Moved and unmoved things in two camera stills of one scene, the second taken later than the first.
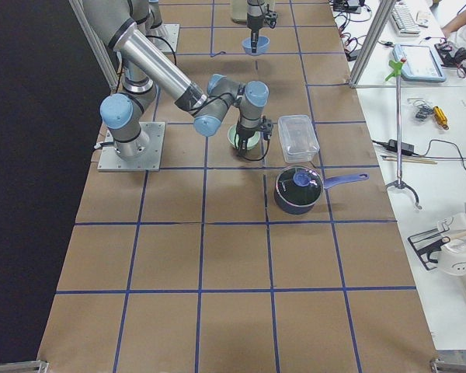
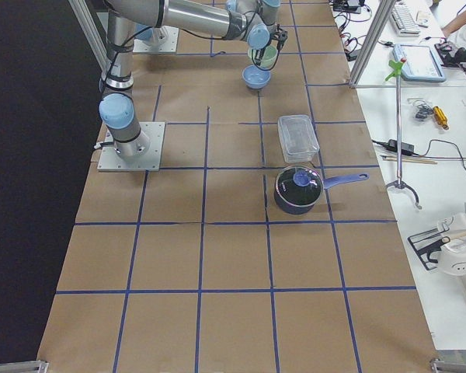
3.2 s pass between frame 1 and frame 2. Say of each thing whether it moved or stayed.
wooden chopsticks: stayed
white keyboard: stayed
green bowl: moved
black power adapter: stayed
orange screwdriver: stayed
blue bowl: moved
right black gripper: moved
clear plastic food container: stayed
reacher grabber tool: stayed
